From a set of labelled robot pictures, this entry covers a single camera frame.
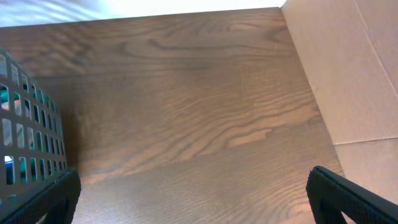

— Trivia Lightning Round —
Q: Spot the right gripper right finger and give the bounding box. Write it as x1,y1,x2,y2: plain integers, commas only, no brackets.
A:
306,166,397,224

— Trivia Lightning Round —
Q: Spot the cardboard box wall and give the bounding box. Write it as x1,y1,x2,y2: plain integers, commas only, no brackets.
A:
282,0,397,202

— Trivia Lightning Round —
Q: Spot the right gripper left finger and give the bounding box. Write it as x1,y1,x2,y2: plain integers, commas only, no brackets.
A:
1,169,81,224

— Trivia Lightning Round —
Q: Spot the grey plastic basket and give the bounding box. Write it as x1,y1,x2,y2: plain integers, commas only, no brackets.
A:
1,49,68,215

